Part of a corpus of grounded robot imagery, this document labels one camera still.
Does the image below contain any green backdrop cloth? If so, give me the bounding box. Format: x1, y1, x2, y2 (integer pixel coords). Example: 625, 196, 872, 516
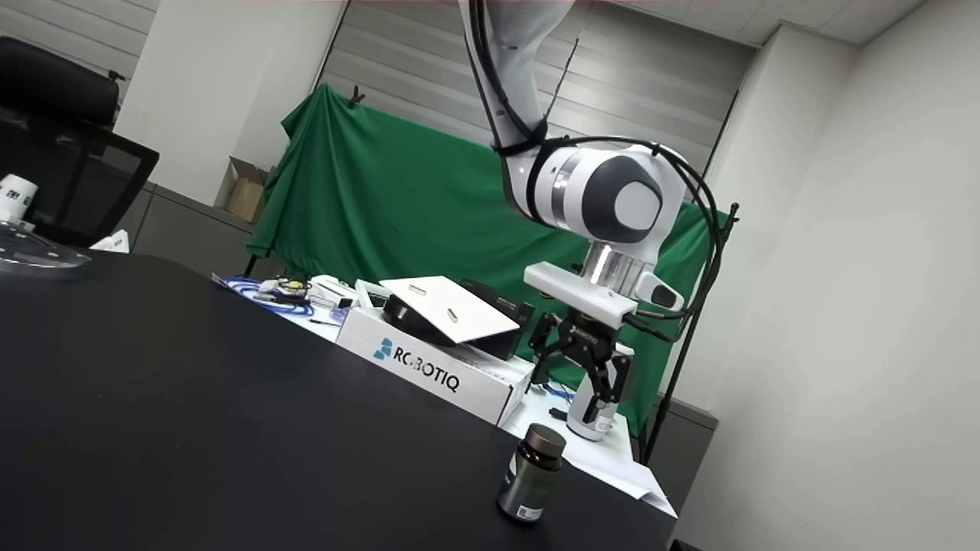
244, 83, 732, 436

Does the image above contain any clear bag with blue cable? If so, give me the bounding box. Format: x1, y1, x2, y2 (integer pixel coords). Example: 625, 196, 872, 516
218, 272, 315, 319

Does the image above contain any brown cardboard box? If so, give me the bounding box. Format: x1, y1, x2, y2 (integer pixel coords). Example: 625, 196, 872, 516
215, 156, 274, 225

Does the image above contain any black backdrop stand pole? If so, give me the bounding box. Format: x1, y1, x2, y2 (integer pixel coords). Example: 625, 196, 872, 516
640, 200, 745, 464

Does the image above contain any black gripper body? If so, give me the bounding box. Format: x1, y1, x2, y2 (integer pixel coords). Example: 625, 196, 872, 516
550, 308, 636, 361

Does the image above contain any white crumpled tissue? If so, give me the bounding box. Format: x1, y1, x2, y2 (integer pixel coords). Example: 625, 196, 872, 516
90, 225, 134, 257

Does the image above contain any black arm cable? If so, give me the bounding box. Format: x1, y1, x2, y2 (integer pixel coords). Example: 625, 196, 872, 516
457, 0, 728, 333

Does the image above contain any small white device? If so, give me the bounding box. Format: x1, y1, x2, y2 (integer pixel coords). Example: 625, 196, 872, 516
302, 272, 358, 316

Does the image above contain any white flat sheet lid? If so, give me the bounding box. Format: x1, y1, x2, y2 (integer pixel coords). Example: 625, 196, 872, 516
376, 272, 523, 345

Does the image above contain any grey roller shutter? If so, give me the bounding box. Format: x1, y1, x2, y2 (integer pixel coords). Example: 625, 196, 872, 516
326, 0, 759, 203

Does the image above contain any small white object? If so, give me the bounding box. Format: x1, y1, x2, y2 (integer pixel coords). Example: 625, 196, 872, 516
0, 171, 44, 228

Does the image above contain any grey low cabinet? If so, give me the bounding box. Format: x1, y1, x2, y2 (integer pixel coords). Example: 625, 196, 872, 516
640, 395, 721, 491

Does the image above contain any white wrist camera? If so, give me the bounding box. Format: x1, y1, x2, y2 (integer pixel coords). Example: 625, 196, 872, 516
522, 259, 636, 331

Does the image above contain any white Robotiq cardboard box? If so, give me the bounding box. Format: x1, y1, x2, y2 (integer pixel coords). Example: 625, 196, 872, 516
334, 302, 535, 427

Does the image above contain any green bottle with dark cap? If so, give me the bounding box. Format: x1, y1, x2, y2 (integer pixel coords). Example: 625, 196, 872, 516
497, 422, 571, 525

